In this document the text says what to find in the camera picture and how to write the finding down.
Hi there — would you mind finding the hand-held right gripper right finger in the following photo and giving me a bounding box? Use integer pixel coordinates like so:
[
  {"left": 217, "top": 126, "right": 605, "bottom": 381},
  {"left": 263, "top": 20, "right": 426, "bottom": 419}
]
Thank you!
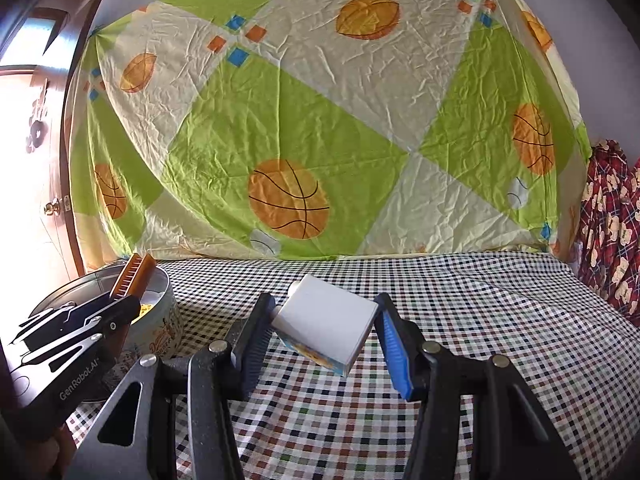
[{"left": 374, "top": 292, "right": 583, "bottom": 480}]

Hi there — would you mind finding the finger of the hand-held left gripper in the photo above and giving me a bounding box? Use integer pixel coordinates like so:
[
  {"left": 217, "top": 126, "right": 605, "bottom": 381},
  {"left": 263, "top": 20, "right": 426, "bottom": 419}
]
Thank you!
[
  {"left": 10, "top": 296, "right": 113, "bottom": 346},
  {"left": 20, "top": 296, "right": 142, "bottom": 366}
]

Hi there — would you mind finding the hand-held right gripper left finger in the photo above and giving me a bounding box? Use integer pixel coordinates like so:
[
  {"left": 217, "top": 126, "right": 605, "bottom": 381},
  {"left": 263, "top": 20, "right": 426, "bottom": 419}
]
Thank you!
[{"left": 72, "top": 292, "right": 277, "bottom": 480}]

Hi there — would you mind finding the round metal tin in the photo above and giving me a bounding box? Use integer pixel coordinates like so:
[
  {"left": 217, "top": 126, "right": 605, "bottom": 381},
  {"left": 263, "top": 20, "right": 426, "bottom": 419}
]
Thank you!
[{"left": 27, "top": 260, "right": 186, "bottom": 403}]

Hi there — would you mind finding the white sun print block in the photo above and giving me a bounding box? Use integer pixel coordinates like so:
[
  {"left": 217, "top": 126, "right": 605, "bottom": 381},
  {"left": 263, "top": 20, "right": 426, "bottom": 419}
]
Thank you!
[{"left": 270, "top": 273, "right": 379, "bottom": 377}]

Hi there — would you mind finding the checkered tablecloth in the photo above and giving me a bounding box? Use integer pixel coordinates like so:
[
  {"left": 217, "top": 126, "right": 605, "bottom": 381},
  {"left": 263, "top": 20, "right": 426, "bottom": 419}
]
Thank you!
[{"left": 65, "top": 250, "right": 640, "bottom": 480}]

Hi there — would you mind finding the basketball printed bed sheet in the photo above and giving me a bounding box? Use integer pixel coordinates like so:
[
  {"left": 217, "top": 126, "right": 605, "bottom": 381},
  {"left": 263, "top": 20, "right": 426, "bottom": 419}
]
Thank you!
[{"left": 67, "top": 0, "right": 593, "bottom": 263}]

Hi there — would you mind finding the red plaid bear cloth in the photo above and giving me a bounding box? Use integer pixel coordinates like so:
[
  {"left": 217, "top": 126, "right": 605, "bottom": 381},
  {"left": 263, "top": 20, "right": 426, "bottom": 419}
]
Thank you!
[{"left": 575, "top": 139, "right": 640, "bottom": 328}]

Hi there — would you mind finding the brown wooden door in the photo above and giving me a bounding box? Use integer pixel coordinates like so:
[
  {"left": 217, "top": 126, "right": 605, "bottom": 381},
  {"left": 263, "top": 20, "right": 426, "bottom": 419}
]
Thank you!
[{"left": 0, "top": 0, "right": 106, "bottom": 281}]

